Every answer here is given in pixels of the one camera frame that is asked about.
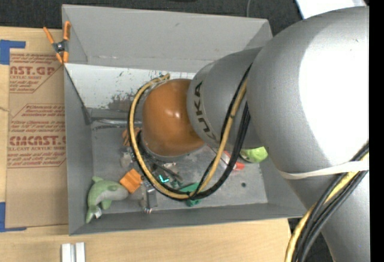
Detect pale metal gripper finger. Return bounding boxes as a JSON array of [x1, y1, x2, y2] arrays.
[[119, 146, 135, 169], [142, 183, 159, 215]]

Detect orange ridged block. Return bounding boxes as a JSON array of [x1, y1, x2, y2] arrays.
[[119, 168, 144, 194]]

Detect dark green flat toy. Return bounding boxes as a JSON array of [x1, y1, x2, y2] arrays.
[[179, 182, 202, 207]]

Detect green toy dolphin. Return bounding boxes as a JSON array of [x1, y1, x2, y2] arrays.
[[85, 176, 130, 224]]

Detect red and white toy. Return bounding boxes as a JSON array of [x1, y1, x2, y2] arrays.
[[222, 150, 245, 171]]

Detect brown cardboard board, red print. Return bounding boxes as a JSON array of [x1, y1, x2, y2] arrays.
[[0, 26, 70, 232]]

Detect grey metal bin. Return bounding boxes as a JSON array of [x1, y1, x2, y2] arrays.
[[61, 4, 307, 236]]

